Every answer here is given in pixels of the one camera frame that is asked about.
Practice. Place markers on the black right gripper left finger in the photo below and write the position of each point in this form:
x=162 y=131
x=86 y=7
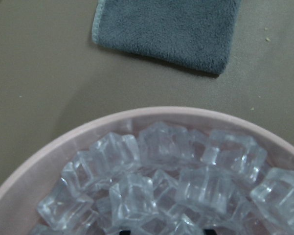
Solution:
x=125 y=232

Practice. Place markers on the pink bowl of ice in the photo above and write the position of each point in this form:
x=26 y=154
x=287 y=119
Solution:
x=155 y=171

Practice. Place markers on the grey folded cloth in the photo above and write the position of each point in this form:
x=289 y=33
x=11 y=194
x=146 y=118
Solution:
x=196 y=34

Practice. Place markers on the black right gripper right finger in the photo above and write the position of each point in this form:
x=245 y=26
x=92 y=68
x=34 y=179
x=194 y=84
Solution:
x=209 y=232

